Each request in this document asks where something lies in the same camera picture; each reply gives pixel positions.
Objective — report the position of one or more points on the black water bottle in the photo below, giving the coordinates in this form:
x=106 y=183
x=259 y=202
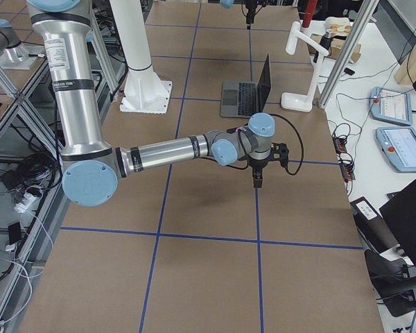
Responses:
x=326 y=40

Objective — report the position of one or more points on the white desk lamp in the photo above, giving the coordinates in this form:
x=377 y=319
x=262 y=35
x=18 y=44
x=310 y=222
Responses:
x=299 y=81

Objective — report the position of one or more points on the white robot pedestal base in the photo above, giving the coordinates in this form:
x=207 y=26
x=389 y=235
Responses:
x=144 y=91

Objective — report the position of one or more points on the blue teach pendant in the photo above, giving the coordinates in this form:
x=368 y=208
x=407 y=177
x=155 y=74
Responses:
x=399 y=146
x=391 y=106

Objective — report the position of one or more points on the blue teach pendant far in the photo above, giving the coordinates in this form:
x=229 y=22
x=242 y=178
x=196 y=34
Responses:
x=391 y=106

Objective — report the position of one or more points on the grey laptop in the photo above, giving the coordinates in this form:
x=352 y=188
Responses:
x=244 y=99

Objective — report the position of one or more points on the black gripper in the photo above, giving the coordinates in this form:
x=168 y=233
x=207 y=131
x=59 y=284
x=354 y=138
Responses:
x=257 y=165

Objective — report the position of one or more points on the aluminium frame post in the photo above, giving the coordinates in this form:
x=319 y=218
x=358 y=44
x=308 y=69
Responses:
x=365 y=13

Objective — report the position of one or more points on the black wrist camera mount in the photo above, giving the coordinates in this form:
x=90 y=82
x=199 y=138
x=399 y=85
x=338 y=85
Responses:
x=279 y=153

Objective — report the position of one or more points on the brown paper table cover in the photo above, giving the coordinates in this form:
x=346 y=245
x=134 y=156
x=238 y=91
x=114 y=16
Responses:
x=194 y=247

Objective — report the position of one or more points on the blue teach pendant near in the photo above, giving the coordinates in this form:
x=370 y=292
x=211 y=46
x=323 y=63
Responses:
x=399 y=146

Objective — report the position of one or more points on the cardboard box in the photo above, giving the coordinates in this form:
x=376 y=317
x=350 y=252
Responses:
x=336 y=48

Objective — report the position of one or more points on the black monitor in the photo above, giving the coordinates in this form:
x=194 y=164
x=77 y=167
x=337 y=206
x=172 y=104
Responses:
x=399 y=213

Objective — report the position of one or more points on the aluminium frame rack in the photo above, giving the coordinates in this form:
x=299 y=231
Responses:
x=32 y=204

